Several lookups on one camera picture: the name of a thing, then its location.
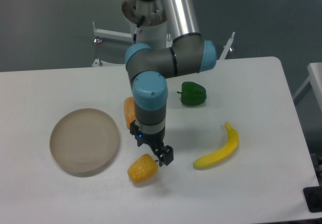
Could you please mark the white side table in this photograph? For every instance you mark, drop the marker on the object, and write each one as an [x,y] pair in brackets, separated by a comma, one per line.
[312,82]

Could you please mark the yellow banana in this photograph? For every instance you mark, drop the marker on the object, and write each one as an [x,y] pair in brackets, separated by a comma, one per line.
[217,157]

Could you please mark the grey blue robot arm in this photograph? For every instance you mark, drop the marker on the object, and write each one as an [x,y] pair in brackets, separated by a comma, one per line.
[150,93]

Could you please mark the yellow bell pepper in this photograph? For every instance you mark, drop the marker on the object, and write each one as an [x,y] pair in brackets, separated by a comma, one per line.
[142,169]

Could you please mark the beige round plate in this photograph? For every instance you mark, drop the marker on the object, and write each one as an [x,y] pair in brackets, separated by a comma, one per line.
[83,143]

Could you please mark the black box at edge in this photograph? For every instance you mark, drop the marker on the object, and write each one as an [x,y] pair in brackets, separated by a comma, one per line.
[313,198]

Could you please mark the green bell pepper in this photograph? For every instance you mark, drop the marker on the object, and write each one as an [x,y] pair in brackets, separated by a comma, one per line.
[192,94]

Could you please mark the orange triangular food toy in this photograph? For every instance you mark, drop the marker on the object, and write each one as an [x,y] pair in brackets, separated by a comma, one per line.
[129,111]

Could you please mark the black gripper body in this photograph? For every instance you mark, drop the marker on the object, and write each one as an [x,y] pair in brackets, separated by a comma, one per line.
[155,140]

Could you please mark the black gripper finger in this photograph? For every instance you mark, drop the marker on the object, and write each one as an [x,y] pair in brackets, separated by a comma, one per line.
[159,154]
[167,155]

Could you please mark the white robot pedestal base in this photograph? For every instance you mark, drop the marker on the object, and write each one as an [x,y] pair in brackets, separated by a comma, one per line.
[164,37]

